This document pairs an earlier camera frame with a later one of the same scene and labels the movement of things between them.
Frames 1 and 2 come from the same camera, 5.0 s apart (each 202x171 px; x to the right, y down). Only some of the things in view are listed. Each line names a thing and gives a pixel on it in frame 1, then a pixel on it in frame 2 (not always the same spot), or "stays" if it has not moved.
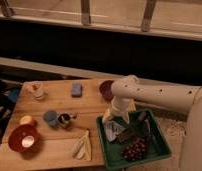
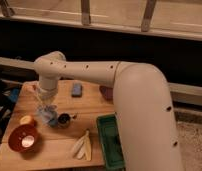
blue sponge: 77,90 stays
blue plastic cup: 51,118 stays
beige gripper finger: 106,116 to 39,102
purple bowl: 105,89 stays
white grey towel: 112,129 to 47,112
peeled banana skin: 83,148 stays
